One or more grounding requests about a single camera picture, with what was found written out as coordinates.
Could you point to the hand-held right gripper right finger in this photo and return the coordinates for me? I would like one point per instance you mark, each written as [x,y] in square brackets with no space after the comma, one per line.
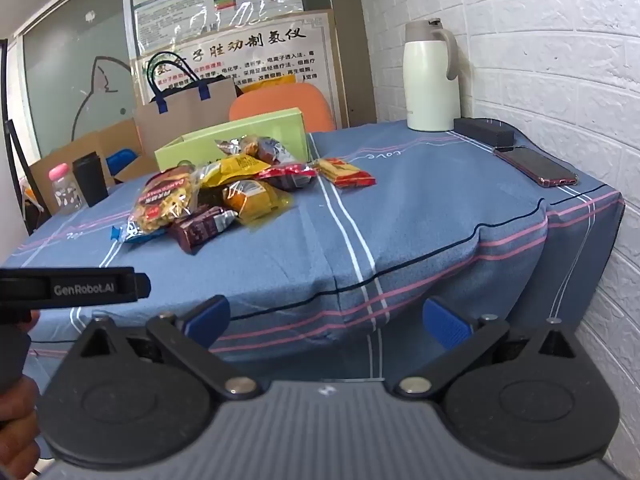
[445,324]

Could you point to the red yellow rice cracker packet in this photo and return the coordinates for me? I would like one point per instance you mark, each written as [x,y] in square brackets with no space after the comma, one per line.
[345,172]

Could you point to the smartphone in red case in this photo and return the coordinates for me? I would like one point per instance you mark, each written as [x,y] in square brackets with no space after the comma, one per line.
[536,165]

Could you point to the black cup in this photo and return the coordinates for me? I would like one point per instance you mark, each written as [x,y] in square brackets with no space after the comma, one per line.
[90,180]

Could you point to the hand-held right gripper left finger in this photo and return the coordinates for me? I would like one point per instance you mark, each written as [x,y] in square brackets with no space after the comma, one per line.
[210,316]

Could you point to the dark red snack packet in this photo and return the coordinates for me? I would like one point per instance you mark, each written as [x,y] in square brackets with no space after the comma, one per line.
[290,175]

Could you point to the purple brown snack packet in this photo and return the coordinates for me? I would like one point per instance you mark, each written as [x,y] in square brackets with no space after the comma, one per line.
[274,151]

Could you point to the blue plastic item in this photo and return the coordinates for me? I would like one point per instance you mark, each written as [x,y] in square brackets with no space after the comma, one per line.
[120,160]

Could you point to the blue striped tablecloth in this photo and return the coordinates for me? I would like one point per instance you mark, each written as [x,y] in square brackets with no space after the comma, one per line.
[425,220]

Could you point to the small blue snack packet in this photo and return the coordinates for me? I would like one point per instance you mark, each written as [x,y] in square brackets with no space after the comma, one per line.
[131,234]

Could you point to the person's left hand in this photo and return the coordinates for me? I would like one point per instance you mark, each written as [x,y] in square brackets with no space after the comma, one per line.
[17,425]

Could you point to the orange cake clear wrapper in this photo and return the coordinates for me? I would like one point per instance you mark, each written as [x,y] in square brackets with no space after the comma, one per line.
[255,200]

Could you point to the cream white thermos jug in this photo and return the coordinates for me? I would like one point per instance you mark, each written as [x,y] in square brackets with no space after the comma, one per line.
[431,80]

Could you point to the yellow snack packet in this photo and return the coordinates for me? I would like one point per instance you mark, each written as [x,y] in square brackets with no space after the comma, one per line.
[235,167]

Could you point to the text poster board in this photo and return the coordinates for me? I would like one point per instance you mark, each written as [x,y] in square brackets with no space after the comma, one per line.
[280,45]

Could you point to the maroon snack packet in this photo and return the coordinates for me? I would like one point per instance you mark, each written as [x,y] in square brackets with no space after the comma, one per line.
[200,227]

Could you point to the clear bottle pink lid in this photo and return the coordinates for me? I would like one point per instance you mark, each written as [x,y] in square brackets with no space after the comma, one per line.
[66,190]

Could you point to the large clear red label packet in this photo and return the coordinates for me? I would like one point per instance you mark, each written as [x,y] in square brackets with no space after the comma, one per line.
[160,200]

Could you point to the brown cardboard box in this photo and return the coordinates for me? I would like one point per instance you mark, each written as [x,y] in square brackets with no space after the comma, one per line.
[100,140]

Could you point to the black stand pole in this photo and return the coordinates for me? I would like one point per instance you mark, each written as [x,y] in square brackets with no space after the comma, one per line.
[14,150]

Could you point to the black rectangular box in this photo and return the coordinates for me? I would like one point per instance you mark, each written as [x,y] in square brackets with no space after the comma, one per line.
[484,131]

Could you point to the light green cardboard box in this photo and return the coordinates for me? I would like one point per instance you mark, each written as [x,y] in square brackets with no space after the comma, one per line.
[260,127]

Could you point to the brown clear snack packet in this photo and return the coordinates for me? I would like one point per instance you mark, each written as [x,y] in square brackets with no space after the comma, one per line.
[237,147]

